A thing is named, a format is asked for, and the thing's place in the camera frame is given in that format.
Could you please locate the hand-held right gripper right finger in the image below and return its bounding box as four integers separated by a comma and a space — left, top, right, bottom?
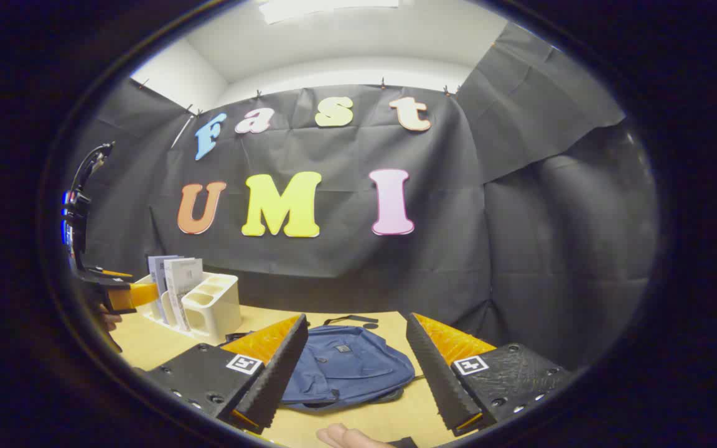
405, 312, 576, 437

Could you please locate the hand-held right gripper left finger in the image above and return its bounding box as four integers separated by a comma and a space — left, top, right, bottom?
143, 314, 309, 435

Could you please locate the white cover book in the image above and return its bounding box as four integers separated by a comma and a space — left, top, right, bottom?
164, 258, 205, 330

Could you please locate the blue schoolbag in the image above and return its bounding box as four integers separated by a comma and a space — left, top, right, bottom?
225, 315, 416, 413

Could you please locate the white bookshelf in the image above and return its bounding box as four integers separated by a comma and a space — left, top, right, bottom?
134, 272, 242, 346

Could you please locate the black backdrop cloth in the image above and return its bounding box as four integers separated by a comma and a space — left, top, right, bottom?
63, 22, 661, 374

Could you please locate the ceiling light panel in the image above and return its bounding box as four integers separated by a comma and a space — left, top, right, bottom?
258, 0, 415, 24

